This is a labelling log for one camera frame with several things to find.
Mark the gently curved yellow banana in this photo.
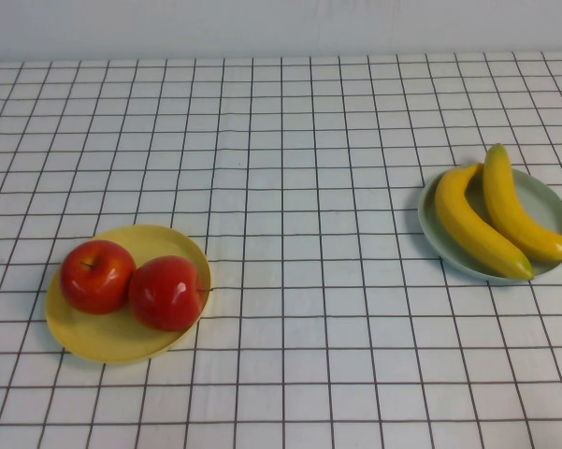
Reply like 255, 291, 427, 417
483, 142, 562, 263

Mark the red apple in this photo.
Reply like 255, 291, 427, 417
59, 239, 137, 315
127, 254, 212, 333

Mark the white black-grid tablecloth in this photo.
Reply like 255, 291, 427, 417
0, 50, 562, 449

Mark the strongly curved yellow banana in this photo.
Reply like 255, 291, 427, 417
434, 162, 536, 282

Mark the pale green round plate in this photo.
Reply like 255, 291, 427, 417
417, 167, 562, 284

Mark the yellow round plate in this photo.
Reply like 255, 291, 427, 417
45, 224, 213, 365

